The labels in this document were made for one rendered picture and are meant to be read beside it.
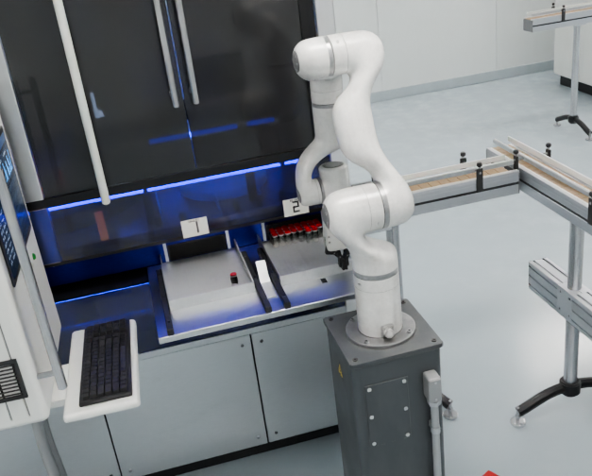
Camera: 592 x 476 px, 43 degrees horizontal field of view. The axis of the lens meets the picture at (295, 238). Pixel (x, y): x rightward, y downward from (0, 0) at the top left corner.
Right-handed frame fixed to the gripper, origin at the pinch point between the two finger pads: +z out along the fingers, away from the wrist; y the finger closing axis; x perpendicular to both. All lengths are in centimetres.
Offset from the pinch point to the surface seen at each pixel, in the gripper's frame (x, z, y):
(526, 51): -489, 52, -342
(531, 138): -311, 82, -243
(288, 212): -27.1, -9.4, 9.7
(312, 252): -19.2, 3.3, 5.2
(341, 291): 9.4, 4.5, 4.1
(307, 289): 3.8, 4.3, 13.1
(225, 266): -22.7, 3.2, 33.9
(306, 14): -26, -71, -4
